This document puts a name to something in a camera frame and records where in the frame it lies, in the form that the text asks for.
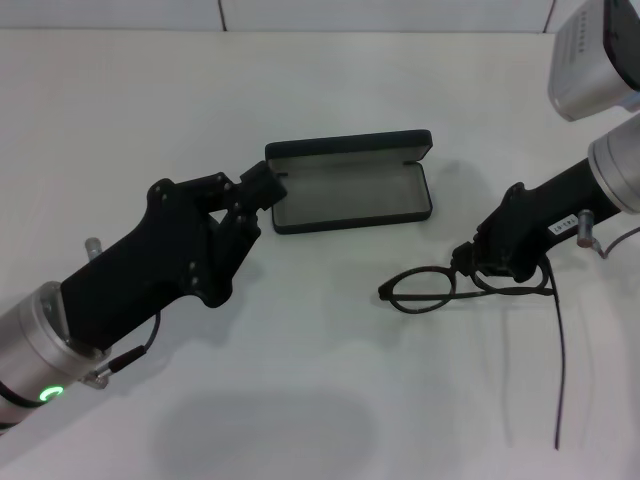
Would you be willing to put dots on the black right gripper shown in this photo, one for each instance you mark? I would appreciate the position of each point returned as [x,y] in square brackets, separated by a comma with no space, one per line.
[530,225]

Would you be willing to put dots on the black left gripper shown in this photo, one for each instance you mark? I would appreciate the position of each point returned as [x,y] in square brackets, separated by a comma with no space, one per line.
[150,270]

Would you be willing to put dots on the black frame glasses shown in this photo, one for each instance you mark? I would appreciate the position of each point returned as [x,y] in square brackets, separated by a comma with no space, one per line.
[386,291]

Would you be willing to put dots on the black glasses case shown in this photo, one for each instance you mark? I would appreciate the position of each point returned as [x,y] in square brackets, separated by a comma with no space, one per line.
[350,200]

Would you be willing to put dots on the right gripper silver connector post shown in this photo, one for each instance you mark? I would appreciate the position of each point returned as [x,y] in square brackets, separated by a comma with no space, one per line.
[585,227]

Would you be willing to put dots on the gripper silver connector post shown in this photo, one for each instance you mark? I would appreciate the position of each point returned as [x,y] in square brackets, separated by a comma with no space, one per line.
[93,247]
[585,227]

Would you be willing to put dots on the left gripper silver connector post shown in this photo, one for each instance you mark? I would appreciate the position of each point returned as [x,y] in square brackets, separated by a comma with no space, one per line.
[93,247]

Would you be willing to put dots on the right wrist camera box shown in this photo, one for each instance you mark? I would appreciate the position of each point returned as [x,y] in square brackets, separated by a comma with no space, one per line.
[580,65]

